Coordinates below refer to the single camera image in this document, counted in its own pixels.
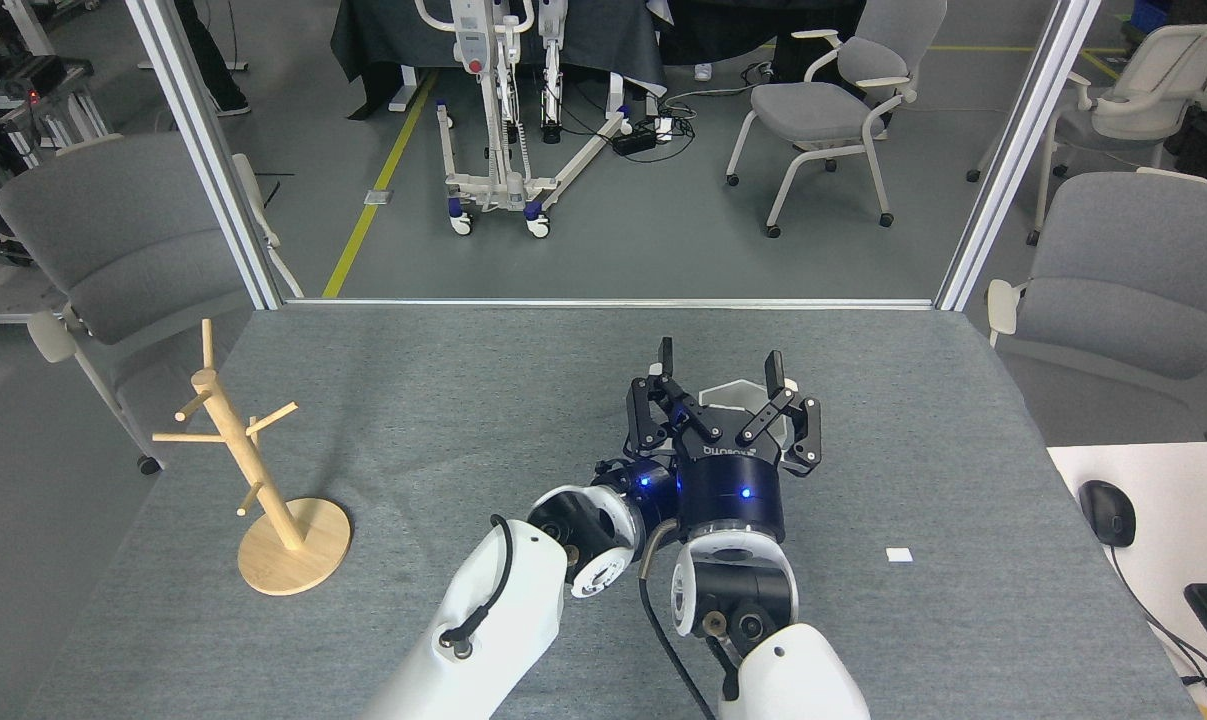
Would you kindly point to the black power strip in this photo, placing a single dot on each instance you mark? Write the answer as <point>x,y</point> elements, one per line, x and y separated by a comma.
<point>635,140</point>

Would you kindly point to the grey chair on castors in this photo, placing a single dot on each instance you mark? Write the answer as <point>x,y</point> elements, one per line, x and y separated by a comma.
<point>813,105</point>

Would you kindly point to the white frame mesh chair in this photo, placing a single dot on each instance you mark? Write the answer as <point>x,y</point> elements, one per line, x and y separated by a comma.
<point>1153,90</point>

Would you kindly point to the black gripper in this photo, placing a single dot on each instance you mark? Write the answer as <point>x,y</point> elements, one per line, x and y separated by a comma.
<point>648,490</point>
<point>728,490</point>

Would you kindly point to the wooden cup rack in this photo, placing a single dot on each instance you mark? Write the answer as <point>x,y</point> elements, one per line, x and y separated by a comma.
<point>293,555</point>

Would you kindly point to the black computer mouse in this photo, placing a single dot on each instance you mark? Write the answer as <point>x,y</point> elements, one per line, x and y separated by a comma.
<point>1108,512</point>

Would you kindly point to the grey office chair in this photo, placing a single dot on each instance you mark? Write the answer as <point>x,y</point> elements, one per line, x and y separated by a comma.
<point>123,240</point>
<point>1133,280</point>

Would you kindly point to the person's legs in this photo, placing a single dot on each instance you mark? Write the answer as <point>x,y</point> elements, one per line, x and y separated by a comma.
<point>213,60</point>

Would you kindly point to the white desk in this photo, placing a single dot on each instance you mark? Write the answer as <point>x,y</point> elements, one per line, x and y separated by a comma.
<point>1183,500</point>

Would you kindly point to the silver aluminium rail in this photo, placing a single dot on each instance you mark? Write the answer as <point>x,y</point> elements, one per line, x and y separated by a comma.
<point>613,303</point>

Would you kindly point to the metal floor plate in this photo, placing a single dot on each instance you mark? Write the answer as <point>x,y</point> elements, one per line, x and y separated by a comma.
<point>378,197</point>

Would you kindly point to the person's white shoe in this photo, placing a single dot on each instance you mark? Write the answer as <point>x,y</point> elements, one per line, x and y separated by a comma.
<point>702,71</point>

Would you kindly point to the dark table cloth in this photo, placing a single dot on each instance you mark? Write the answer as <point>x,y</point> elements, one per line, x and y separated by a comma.
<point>393,40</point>

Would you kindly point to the metal equipment rack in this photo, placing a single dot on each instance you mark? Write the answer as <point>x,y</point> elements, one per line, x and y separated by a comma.
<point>43,100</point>

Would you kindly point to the white faceted cup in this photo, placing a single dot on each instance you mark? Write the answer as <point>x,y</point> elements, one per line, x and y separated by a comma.
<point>735,398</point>

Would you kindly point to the white stand on wheels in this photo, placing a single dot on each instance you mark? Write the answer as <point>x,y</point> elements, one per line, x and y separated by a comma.
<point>488,185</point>

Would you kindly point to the silver aluminium post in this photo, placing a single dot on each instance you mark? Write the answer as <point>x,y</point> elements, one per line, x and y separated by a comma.
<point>208,160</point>
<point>1013,160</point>

